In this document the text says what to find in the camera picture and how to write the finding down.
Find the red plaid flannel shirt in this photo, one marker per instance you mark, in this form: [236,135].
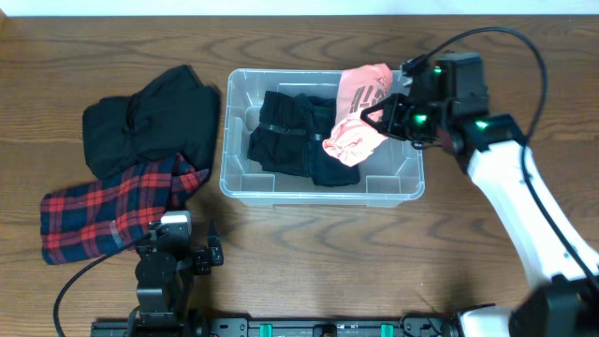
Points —
[98,218]

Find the pink shirt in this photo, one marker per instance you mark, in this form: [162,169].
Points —
[351,140]

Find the black taped garment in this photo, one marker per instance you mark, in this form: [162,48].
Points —
[289,139]

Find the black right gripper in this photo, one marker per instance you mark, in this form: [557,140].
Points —
[403,102]

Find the clear plastic storage bin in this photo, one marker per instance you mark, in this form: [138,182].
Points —
[393,174]

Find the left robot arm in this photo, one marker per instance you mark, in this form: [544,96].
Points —
[166,277]

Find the large black garment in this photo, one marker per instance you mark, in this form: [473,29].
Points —
[174,114]

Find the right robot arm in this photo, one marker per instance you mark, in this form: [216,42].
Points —
[561,268]

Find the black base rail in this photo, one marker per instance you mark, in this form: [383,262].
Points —
[410,326]

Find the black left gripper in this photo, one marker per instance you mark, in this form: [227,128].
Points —
[202,264]

